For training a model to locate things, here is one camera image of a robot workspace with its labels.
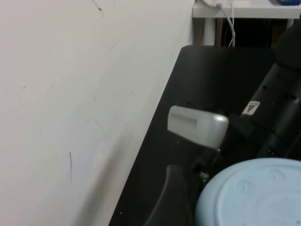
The white desk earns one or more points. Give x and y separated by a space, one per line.
247 11

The blue box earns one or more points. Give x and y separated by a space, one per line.
287 2

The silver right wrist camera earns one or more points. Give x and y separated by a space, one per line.
197 127

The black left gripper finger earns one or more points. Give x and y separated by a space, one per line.
174 197

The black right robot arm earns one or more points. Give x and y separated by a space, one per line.
282 106

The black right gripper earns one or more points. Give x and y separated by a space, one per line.
235 156

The black right camera bracket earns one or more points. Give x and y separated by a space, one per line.
240 129

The light blue plastic cup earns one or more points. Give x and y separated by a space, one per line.
254 195

